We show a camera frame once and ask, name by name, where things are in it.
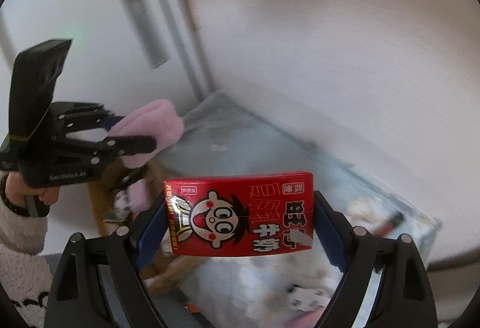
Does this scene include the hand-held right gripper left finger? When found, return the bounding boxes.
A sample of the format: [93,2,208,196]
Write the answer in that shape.
[44,186,169,328]

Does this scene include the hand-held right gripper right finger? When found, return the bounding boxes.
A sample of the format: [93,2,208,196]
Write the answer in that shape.
[313,190,439,328]

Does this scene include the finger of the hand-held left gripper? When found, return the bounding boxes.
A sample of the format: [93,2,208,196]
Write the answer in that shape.
[64,136,157,168]
[52,101,124,134]

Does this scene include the pink fluffy scrunchie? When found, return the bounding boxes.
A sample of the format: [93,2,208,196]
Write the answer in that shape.
[109,99,185,168]

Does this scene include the brown cardboard box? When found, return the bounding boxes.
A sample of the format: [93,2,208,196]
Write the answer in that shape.
[85,159,211,285]

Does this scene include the red milk carton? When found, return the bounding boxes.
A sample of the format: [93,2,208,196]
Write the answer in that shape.
[164,171,315,257]

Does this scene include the person's left forearm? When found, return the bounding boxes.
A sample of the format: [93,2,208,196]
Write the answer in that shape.
[0,201,49,254]

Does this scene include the person's left hand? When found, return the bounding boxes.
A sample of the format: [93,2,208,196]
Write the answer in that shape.
[0,171,57,218]

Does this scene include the blue red white packet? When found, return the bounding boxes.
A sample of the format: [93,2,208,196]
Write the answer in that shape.
[375,210,404,235]

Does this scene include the pale blue floral cloth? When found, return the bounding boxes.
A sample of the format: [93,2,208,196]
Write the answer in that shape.
[150,92,439,328]

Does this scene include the white fleece clothing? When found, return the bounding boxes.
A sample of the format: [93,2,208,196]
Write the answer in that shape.
[0,249,53,328]

